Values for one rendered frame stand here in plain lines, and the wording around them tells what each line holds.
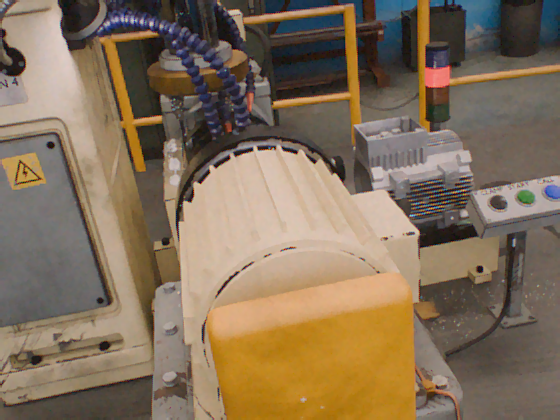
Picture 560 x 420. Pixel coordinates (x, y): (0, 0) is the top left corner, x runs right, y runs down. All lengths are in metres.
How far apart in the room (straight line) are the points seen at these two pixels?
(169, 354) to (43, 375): 0.57
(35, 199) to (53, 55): 0.23
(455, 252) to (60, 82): 0.84
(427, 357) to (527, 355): 0.58
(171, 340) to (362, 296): 0.34
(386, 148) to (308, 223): 0.74
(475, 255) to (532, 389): 0.35
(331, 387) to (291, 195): 0.17
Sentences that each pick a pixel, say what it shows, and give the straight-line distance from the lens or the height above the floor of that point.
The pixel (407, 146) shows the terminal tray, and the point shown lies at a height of 1.12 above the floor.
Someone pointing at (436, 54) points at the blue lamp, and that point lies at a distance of 1.52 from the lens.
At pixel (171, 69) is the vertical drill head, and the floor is 1.34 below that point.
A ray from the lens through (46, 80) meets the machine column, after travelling 0.95.
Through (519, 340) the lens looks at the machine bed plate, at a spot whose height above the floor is 0.80.
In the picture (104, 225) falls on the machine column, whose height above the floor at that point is 1.13.
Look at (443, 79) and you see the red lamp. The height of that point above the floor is 1.14.
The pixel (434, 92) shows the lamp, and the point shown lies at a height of 1.11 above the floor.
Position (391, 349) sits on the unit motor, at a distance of 0.40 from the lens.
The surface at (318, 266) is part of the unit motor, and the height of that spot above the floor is 1.33.
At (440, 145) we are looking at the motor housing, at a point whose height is 1.10.
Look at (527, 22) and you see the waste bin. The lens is 6.17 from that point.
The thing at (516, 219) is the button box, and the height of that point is 1.04.
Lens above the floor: 1.57
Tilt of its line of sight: 27 degrees down
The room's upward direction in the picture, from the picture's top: 8 degrees counter-clockwise
